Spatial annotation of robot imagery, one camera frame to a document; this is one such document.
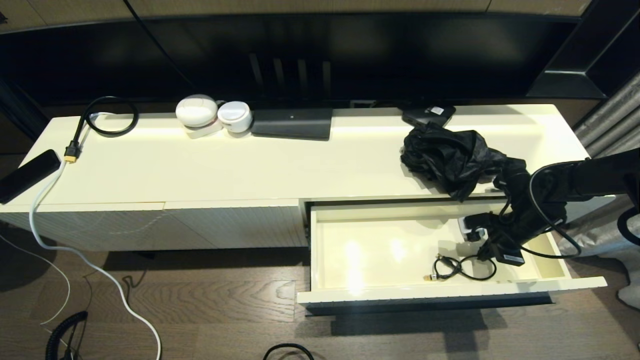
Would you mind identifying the short black USB cable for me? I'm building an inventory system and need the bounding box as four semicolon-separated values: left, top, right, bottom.
423;254;498;282

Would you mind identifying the black umbrella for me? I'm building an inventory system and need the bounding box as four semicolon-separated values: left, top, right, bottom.
400;120;528;202

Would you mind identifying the white fluted drawer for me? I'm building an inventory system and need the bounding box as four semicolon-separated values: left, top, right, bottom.
296;196;608;306

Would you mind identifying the black smartphone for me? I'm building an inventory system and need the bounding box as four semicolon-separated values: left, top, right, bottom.
0;149;62;204

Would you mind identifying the white TV cabinet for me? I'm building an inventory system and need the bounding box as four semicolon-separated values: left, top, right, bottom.
0;102;616;252

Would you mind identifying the small black box white label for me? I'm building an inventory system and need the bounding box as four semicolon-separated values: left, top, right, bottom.
401;103;457;127

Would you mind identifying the grey curtain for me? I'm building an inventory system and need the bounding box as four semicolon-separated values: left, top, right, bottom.
557;70;640;308

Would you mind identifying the black flat set-top box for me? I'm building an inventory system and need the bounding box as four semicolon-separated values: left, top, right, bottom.
250;107;334;141

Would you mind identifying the black television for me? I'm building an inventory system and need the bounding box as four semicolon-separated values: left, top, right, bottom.
0;14;583;107

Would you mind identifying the small white round device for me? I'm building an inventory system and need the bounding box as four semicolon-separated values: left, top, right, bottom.
217;100;253;133

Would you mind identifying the large white round device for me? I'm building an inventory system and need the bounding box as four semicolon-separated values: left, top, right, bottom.
175;93;219;130

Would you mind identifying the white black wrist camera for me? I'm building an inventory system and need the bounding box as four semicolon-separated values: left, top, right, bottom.
457;212;496;243

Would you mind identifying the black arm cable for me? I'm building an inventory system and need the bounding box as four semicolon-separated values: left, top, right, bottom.
517;162;583;260

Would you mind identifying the black wall shelf unit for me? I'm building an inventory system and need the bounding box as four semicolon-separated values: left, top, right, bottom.
525;0;640;99

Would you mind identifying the black cable loop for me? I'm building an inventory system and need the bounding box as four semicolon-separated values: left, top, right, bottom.
263;343;315;360

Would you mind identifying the thin white cable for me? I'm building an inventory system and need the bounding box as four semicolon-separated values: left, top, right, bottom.
0;235;72;351

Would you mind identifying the black HDMI cable yellow plug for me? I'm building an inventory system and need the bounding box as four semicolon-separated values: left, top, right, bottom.
63;95;139;164

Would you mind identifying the black coiled cable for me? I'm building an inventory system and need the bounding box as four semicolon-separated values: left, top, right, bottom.
45;311;89;360

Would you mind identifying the white power cable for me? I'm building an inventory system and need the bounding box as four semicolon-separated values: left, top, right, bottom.
29;112;162;360

